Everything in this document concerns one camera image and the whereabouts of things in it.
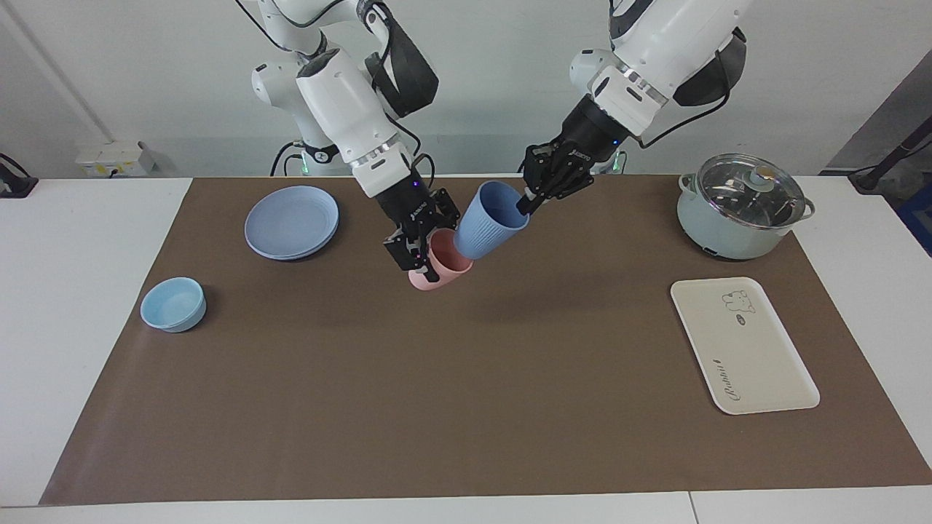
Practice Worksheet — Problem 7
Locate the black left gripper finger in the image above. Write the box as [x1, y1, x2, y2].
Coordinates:
[515, 170, 595, 216]
[520, 141, 566, 198]

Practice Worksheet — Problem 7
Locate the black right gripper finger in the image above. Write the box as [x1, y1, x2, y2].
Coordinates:
[433, 187, 462, 227]
[384, 232, 442, 284]

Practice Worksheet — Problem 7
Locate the pink cup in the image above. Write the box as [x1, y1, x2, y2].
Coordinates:
[407, 228, 475, 294]

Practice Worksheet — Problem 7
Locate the blue ribbed cup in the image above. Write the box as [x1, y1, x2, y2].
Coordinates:
[452, 180, 532, 261]

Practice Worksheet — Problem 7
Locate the cream tray with bear print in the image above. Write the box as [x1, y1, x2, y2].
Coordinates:
[670, 277, 821, 416]

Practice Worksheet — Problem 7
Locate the blue round plate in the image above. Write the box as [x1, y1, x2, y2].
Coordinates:
[244, 185, 341, 262]

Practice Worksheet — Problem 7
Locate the brown table mat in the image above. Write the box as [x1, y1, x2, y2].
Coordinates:
[39, 174, 932, 507]

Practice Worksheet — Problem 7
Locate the mint green cooking pot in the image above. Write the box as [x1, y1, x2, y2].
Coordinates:
[676, 171, 816, 261]

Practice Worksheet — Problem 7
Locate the glass pot lid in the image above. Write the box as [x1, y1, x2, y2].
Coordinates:
[695, 152, 810, 231]

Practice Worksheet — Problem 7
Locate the light blue bowl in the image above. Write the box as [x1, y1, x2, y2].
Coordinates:
[140, 277, 208, 334]

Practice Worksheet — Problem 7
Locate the white power strip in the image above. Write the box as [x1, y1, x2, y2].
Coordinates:
[74, 140, 158, 178]

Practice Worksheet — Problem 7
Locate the black stand pole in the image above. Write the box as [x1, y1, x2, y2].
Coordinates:
[848, 116, 932, 194]

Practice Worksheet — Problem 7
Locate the blue box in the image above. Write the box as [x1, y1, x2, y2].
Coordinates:
[896, 182, 932, 258]

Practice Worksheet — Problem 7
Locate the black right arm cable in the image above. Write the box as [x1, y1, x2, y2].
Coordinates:
[393, 120, 438, 191]

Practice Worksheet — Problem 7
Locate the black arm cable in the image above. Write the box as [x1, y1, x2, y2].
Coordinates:
[639, 86, 735, 151]
[393, 120, 438, 191]

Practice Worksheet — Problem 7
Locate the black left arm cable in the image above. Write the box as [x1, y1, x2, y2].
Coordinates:
[639, 86, 735, 151]

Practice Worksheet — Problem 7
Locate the black base cable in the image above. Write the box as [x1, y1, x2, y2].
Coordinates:
[269, 140, 301, 177]

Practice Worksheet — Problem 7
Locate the black clamp mount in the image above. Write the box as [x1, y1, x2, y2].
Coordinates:
[0, 152, 39, 199]

